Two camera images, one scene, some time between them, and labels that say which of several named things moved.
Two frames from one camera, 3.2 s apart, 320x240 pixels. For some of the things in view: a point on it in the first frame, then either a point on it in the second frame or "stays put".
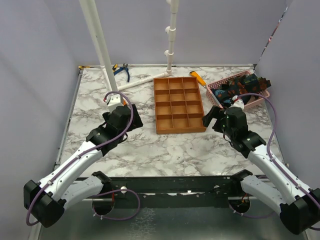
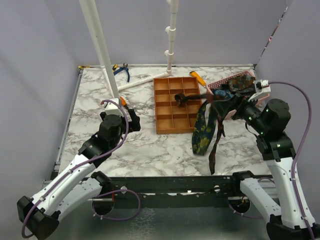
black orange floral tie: [244, 84] → [219, 129]
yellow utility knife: [200, 80] stays put
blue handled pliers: [125, 67] stays put
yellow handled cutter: [114, 67] stays put
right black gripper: [215, 112] → [226, 105]
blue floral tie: [221, 95] stays put
